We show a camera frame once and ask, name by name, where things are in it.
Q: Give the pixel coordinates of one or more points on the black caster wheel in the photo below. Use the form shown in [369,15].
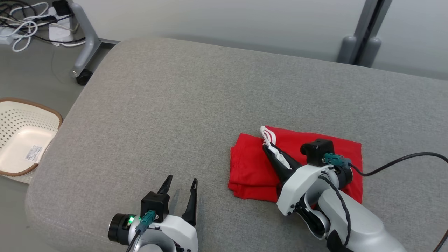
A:
[84,77]

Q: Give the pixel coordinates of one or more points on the red white basketball jersey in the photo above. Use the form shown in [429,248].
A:
[252,164]

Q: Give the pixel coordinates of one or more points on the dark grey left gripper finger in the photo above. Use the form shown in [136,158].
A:
[191,210]
[166,185]

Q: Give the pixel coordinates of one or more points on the white sticker label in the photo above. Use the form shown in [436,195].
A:
[33,153]

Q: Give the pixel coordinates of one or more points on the white power strip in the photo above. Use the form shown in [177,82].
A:
[5,35]

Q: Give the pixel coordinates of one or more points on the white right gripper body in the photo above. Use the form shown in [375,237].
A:
[301,182]

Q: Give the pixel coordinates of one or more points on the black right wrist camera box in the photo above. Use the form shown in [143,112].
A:
[316,150]

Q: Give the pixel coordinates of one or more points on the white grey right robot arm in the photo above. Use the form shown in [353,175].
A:
[360,224]

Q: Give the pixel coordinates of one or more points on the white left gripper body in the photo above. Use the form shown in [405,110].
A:
[171,232]

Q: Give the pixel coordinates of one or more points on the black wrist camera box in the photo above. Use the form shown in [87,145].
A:
[316,150]
[154,204]

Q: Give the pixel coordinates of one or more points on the grey cylindrical post foot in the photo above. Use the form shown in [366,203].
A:
[346,49]
[370,52]

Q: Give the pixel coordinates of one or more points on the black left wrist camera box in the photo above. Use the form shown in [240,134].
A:
[154,204]

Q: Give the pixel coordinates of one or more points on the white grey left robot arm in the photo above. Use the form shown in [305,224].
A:
[154,249]

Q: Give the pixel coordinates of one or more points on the white box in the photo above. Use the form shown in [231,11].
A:
[60,31]

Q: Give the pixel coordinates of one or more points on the cream perforated laundry basket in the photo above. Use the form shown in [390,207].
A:
[21,140]

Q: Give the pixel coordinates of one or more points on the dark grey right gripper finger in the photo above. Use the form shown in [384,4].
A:
[293,163]
[278,168]

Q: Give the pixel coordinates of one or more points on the black power adapter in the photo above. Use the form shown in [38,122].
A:
[62,7]

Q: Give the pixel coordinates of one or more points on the grey partition post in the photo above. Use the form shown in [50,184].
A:
[371,28]

